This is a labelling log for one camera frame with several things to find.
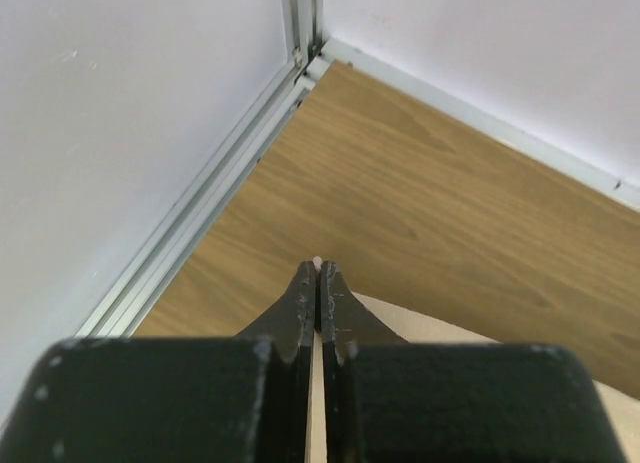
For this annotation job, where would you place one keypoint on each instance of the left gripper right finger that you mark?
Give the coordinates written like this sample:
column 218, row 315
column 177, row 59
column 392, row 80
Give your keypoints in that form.
column 390, row 400

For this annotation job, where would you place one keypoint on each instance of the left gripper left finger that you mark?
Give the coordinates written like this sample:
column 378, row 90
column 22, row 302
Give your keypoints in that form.
column 194, row 399

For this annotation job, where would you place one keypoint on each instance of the beige t shirt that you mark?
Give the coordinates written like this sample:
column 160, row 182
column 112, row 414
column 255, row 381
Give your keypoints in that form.
column 622, row 409

